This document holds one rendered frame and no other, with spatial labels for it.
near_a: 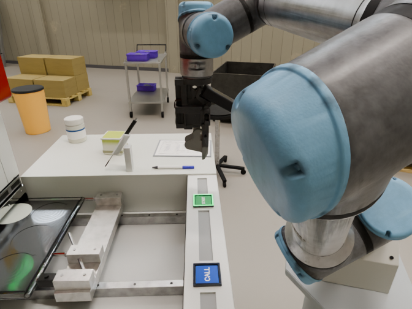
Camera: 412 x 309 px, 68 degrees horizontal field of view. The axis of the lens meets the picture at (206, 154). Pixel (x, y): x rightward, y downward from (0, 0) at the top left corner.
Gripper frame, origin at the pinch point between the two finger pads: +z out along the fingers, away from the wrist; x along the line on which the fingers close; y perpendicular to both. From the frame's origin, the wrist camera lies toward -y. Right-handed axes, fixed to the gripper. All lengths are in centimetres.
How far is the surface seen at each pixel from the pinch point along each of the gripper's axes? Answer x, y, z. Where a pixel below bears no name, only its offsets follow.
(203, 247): 17.6, 1.2, 15.0
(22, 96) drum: -288, 205, 61
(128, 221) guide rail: -8.0, 24.4, 27.0
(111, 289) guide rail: 19.0, 23.2, 26.1
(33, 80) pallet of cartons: -423, 257, 71
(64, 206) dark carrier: -7.9, 43.2, 20.7
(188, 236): 14.4, 4.7, 14.6
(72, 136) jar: -41, 50, 11
